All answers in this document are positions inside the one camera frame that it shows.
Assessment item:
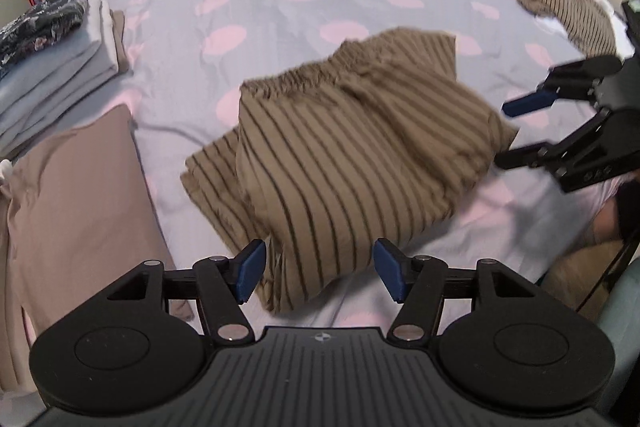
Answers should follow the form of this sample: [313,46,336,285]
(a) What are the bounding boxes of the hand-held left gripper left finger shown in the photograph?
[106,239,267,344]

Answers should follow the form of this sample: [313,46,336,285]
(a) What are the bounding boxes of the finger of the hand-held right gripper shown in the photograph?
[502,56,623,118]
[495,107,616,172]

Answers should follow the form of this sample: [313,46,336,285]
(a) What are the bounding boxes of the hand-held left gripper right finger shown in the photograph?
[374,238,537,344]

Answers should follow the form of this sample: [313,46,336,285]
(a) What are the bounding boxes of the brown striped pants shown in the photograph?
[180,27,521,313]

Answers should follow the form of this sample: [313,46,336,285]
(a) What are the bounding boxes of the person's right forearm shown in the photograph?
[591,198,626,249]

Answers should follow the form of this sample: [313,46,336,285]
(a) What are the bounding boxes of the pale grey folded clothes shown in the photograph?
[0,0,122,158]

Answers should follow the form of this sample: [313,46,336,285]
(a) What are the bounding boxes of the white cloth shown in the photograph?
[595,0,626,58]

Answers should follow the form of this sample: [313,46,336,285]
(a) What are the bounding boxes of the pale blue fabric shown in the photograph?
[594,257,640,389]

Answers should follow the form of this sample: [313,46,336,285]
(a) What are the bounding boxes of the taupe folded garment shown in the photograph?
[0,104,196,394]

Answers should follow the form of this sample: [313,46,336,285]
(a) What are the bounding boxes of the polka dot bed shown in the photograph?
[20,0,631,343]

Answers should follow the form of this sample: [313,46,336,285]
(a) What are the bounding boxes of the beige folded cloth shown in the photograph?
[109,9,132,74]

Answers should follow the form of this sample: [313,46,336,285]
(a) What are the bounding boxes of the dark floral folded cloth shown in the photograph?
[0,0,89,74]

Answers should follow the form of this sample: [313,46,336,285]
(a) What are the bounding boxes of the black cable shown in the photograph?
[575,234,633,313]

